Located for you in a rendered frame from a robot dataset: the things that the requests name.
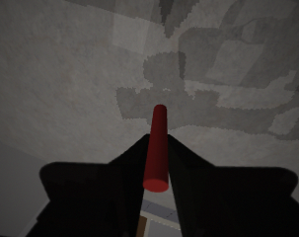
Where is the red peg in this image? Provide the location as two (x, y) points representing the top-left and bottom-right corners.
(142, 105), (169, 193)

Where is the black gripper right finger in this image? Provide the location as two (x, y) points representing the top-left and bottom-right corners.
(168, 134), (298, 237)

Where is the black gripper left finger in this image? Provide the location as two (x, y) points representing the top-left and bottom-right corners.
(38, 133), (150, 237)

